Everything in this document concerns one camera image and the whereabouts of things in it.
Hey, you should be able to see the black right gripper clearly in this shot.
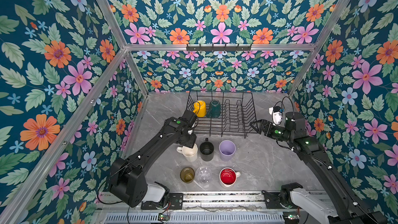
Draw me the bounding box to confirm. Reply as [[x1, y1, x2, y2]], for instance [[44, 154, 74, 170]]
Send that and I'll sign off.
[[250, 120, 294, 144]]

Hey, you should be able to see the cream ceramic mug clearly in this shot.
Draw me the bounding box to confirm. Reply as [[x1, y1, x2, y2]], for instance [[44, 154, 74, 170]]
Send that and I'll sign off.
[[176, 144, 198, 162]]

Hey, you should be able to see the black mug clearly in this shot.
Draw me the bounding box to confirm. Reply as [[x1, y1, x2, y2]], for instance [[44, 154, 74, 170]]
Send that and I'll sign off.
[[199, 138, 215, 162]]

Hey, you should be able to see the yellow plastic cup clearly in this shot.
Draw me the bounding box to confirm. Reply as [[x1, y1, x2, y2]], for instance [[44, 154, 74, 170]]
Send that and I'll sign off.
[[193, 100, 207, 118]]

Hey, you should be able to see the cream and green mug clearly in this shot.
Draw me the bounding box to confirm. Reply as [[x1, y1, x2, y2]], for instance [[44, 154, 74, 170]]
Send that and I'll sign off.
[[207, 100, 221, 118]]

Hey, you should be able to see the red and white mug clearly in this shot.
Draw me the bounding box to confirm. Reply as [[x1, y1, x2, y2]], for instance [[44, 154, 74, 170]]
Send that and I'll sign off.
[[219, 168, 241, 188]]

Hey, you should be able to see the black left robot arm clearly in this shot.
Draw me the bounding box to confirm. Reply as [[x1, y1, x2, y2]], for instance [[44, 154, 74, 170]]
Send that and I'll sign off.
[[108, 110, 198, 207]]

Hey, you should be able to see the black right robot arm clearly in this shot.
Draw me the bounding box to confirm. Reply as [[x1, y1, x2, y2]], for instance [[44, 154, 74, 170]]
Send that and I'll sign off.
[[250, 112, 388, 224]]

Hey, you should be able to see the olive green glass cup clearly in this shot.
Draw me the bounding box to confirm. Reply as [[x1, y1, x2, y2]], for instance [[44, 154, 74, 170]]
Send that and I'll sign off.
[[180, 167, 195, 184]]

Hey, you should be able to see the clear glass cup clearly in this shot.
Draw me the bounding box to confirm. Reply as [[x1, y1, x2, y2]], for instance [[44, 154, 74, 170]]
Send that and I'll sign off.
[[195, 166, 212, 184]]

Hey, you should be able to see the lilac plastic cup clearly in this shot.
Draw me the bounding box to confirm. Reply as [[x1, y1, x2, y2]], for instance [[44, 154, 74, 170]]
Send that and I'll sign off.
[[219, 140, 236, 162]]

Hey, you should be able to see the small green circuit board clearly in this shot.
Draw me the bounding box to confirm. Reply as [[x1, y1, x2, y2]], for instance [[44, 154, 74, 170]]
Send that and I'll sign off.
[[158, 213, 170, 223]]

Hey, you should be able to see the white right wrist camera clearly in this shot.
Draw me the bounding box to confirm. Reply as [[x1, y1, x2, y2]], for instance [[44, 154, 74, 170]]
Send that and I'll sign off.
[[269, 106, 283, 125]]

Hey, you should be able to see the black wire dish rack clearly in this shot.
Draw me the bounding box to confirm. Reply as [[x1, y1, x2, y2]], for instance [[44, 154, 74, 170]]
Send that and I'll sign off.
[[186, 90, 257, 137]]

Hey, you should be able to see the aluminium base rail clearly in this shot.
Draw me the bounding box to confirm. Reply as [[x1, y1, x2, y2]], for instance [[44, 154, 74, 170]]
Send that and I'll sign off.
[[93, 191, 343, 224]]

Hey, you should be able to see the black wall hook rail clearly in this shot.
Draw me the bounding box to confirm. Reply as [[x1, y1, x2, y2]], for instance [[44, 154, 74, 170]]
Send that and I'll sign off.
[[186, 44, 252, 52]]

